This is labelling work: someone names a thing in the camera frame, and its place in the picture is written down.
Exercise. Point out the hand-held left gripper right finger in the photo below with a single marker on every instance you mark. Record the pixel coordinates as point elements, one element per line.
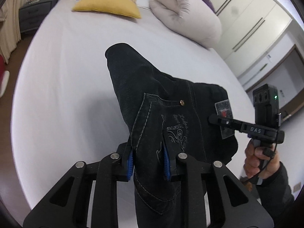
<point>166,166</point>

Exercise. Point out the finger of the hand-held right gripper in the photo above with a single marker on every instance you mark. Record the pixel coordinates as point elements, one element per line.
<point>225,121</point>

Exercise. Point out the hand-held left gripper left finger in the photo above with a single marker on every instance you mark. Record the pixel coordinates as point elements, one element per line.
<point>130,163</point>

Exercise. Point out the black denim pants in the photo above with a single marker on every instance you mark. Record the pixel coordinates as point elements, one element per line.
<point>147,87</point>

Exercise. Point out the person's right forearm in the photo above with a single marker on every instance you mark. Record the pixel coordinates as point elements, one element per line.
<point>277,194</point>

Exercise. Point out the person's right hand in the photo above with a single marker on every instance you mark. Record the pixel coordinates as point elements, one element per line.
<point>268,168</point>

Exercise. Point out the bed with white sheet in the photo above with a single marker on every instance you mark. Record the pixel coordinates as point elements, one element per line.
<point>71,99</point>

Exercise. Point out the white wardrobe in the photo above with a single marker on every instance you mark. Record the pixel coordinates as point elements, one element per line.
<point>249,9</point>

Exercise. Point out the folded light grey duvet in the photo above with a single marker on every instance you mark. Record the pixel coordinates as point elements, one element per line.
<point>190,16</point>

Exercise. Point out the red and white chair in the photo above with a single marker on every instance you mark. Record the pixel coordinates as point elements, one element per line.
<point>2,76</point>

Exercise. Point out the yellow pillow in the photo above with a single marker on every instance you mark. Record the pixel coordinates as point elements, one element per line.
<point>106,4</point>

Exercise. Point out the dark grey nightstand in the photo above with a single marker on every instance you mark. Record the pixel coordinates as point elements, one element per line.
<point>35,16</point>

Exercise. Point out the beige curtain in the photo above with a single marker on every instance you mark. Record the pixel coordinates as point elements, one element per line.
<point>11,28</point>

